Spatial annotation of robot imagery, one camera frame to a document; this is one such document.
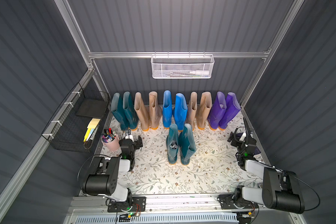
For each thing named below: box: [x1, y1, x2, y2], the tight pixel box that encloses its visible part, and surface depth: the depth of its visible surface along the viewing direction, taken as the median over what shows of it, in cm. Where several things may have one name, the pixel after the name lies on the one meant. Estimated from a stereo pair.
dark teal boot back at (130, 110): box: [122, 91, 140, 132], surface depth 90 cm
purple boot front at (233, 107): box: [218, 91, 242, 131], surface depth 89 cm
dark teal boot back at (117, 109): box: [111, 92, 129, 132], surface depth 90 cm
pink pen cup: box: [101, 127, 120, 151], surface depth 88 cm
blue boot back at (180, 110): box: [174, 92, 188, 132], surface depth 93 cm
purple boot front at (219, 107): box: [207, 91, 227, 131], surface depth 93 cm
